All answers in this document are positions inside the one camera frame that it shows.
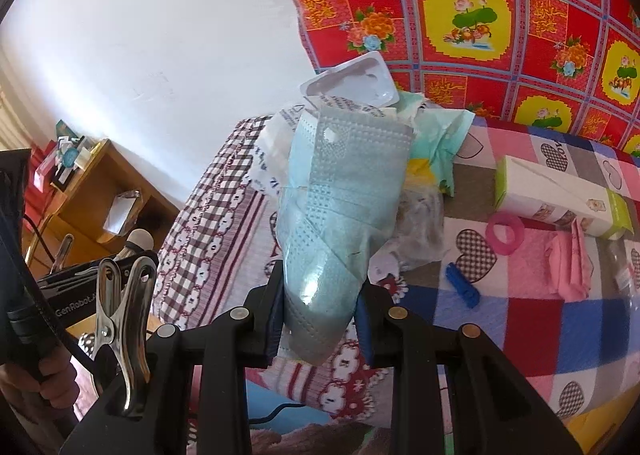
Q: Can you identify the person's left hand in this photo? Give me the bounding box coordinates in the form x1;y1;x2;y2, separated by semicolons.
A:
0;357;78;421

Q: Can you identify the beige curtain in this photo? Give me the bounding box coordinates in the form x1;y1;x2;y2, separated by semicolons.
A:
0;55;46;156

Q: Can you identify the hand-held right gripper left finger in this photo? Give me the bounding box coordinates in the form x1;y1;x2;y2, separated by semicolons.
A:
60;261;286;455

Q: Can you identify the heart patterned bed sheet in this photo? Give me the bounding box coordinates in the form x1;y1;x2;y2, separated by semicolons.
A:
152;110;640;441

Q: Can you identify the clear plastic bag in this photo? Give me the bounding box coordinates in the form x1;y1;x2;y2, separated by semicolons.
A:
380;185;446;276

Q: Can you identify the white paper sheet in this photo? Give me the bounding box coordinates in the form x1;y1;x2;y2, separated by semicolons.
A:
102;191;142;236

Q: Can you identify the blue plastic piece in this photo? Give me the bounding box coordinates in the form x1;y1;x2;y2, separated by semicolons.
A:
446;262;482;310

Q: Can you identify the white plastic tray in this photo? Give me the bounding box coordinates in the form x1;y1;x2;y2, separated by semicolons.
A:
299;51;401;108

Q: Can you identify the teal wet wipes pack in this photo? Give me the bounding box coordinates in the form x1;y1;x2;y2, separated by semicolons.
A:
397;92;476;198

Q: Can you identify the teal alarm clock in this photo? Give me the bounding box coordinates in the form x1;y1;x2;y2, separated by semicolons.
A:
57;142;83;168

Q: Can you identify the yellow cloth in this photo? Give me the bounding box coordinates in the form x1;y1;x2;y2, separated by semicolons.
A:
565;410;631;455

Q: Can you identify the pink cloth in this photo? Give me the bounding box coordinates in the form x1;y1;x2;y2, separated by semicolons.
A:
544;220;593;300

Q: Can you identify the pink paper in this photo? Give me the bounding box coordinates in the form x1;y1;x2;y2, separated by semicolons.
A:
250;102;311;196

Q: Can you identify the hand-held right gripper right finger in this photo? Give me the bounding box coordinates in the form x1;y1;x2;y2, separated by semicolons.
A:
356;285;583;455

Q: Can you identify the white round-headed object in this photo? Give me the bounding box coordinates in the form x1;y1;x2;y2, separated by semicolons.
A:
124;229;154;258

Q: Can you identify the white and green box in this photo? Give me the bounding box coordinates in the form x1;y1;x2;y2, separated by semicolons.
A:
495;155;633;241

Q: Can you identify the clear plastic bottle red label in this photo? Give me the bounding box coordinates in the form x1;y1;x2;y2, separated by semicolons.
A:
612;240;640;293

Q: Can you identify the wooden cabinet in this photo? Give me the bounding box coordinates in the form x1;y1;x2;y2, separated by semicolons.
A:
20;137;181;286

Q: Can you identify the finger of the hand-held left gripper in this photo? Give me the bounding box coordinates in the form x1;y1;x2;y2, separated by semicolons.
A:
114;250;160;288

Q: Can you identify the pink plastic ring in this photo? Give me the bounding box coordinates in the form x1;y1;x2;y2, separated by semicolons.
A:
486;214;526;256

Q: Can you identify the black cable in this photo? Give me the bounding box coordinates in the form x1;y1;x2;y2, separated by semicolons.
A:
0;215;106;393

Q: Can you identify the blue foam floor mat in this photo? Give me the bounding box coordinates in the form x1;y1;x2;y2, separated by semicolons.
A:
245;375;326;436

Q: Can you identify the blue face mask pack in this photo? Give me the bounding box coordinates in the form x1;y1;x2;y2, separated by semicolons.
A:
274;107;416;367

